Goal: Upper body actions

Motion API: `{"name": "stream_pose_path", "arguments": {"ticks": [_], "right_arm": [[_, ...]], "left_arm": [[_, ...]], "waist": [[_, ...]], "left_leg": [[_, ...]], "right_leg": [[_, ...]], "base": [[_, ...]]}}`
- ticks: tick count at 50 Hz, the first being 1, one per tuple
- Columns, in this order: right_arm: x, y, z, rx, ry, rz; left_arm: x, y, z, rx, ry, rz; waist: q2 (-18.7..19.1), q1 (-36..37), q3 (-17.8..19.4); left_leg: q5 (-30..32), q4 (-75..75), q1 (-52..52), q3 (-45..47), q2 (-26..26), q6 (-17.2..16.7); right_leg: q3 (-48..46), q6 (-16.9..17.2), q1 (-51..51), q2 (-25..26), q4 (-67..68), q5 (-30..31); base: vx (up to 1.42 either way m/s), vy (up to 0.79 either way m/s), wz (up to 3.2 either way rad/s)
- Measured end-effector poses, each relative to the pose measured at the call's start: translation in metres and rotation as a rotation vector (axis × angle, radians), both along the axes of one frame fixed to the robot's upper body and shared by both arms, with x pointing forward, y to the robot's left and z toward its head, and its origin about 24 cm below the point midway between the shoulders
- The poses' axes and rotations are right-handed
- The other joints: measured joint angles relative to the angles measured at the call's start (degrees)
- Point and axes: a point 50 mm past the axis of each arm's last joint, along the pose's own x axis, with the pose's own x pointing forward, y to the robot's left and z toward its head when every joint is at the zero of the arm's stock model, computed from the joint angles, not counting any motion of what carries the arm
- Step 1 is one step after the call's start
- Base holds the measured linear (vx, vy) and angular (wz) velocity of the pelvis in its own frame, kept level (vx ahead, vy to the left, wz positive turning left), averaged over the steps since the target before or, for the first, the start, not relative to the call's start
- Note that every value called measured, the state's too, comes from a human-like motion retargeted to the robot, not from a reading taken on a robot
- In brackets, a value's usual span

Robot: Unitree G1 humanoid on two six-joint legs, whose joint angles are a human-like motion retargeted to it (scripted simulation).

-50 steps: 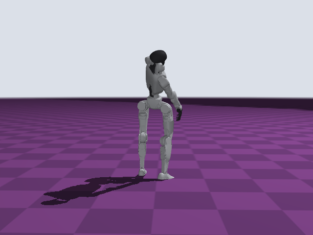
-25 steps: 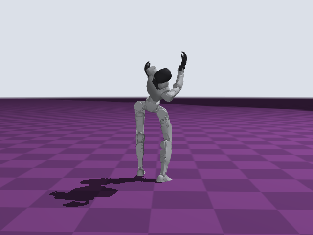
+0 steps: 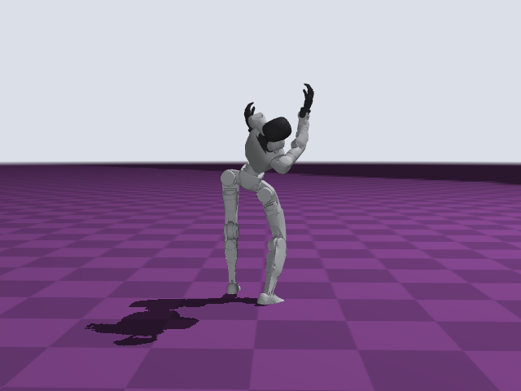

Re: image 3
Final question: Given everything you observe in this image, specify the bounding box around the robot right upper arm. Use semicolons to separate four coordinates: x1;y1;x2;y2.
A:
270;137;306;174

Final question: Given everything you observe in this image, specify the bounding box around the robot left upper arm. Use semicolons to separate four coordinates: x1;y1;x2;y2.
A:
248;112;285;151

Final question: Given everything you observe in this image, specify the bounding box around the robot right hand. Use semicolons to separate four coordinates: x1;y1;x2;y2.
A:
299;84;314;118

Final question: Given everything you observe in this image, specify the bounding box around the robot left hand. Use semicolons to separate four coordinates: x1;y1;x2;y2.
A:
244;103;255;133

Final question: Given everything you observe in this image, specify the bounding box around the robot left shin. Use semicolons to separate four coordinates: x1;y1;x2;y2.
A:
224;224;238;284

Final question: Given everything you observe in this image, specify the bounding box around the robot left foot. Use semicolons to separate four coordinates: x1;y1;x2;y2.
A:
226;281;241;294

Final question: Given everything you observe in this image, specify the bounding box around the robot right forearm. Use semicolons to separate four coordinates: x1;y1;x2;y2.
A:
296;112;309;147

